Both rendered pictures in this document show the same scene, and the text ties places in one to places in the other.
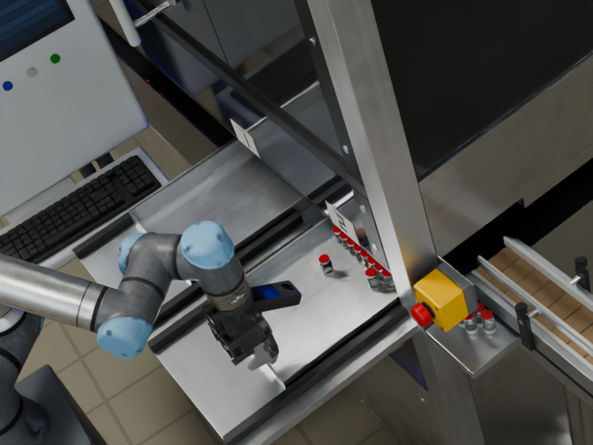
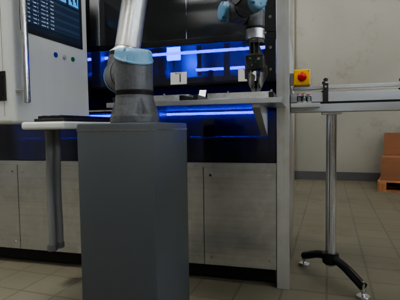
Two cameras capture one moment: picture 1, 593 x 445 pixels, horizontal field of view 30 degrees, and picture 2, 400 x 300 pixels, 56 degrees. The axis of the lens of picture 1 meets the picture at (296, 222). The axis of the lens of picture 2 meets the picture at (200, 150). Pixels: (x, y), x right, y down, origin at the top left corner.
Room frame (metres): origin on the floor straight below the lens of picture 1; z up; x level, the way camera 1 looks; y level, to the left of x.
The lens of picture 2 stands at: (0.57, 1.52, 0.77)
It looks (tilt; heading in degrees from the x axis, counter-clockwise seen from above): 3 degrees down; 305
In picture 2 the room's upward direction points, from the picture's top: 1 degrees counter-clockwise
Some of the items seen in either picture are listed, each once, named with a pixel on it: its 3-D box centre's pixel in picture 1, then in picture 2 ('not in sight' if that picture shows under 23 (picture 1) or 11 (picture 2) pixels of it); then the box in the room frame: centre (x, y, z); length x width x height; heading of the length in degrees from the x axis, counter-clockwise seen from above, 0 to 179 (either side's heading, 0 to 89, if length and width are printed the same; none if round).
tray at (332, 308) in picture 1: (319, 292); (244, 99); (1.37, 0.01, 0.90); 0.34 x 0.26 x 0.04; 109
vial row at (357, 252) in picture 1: (364, 257); not in sight; (1.40, -0.10, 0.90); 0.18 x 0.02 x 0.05; 19
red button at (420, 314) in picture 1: (424, 313); (302, 77); (1.16, -0.15, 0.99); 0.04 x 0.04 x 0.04; 19
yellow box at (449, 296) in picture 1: (444, 297); (302, 78); (1.17, -0.19, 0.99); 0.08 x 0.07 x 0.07; 109
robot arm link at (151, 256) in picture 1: (153, 264); (235, 11); (1.28, 0.24, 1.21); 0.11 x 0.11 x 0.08; 60
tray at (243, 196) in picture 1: (227, 203); (172, 102); (1.69, 0.12, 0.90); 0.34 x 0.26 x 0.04; 109
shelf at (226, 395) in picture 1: (246, 274); (204, 106); (1.50, 0.13, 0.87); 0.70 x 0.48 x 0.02; 19
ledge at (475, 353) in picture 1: (478, 331); (305, 105); (1.17, -0.23, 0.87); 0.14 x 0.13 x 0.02; 109
